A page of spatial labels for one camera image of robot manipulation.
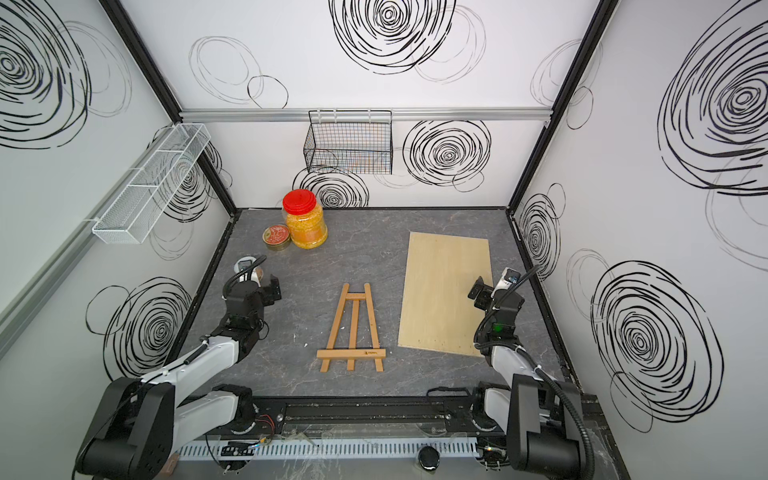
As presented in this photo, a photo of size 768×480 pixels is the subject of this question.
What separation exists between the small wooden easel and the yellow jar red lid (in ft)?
0.74

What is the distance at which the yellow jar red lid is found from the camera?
3.22 feet

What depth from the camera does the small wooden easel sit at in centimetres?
82
